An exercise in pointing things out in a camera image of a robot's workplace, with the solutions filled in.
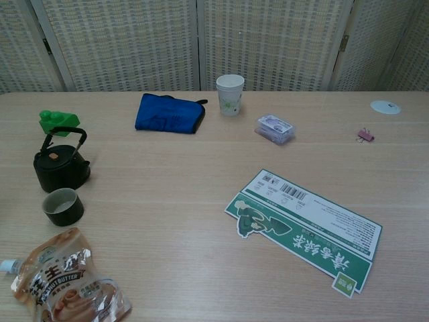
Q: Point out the white paper cup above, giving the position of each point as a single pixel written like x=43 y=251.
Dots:
x=229 y=100

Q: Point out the black ceramic cup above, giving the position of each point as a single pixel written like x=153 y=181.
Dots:
x=67 y=218

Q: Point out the woven folding screen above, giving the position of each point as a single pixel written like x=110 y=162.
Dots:
x=117 y=43

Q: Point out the green white package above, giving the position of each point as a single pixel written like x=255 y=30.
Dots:
x=301 y=231

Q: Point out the clear box of purple clips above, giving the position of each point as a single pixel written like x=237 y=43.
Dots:
x=275 y=129

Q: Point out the pink binder clip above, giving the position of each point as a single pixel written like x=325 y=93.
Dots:
x=366 y=135

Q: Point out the blue folded cloth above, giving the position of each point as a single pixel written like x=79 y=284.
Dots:
x=161 y=114

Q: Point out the brown peanut butter pouch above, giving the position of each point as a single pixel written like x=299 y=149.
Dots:
x=67 y=288

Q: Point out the green toy building block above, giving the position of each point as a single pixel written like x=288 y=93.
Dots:
x=63 y=122

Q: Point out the white round table grommet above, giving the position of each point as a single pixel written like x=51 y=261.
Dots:
x=382 y=107

